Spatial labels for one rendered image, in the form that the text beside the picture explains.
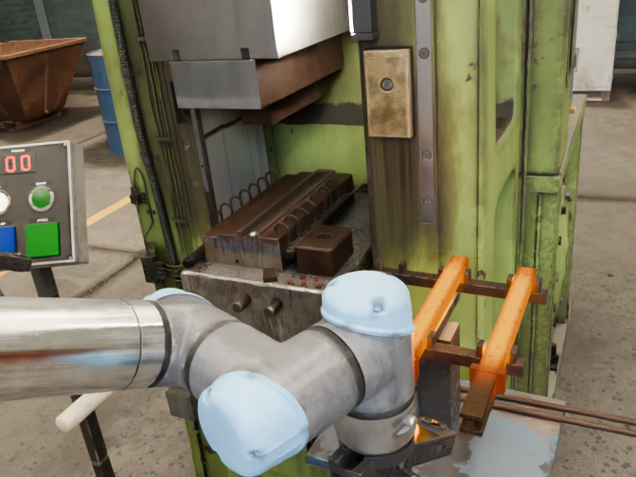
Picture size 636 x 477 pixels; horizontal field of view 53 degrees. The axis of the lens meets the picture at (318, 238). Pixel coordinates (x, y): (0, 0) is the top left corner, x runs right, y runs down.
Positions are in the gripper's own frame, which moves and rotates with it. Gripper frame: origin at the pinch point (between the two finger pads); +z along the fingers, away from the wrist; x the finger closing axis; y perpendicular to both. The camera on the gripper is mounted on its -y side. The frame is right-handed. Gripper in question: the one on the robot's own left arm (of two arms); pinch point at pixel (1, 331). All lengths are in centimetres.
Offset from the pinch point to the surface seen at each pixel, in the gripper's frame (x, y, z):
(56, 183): -18.0, -27.5, -18.2
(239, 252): 19.5, -45.7, -1.5
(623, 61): -61, -639, 69
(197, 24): 18, -45, -50
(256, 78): 29, -48, -40
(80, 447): -72, -36, 93
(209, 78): 19, -46, -40
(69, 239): -11.9, -24.0, -6.8
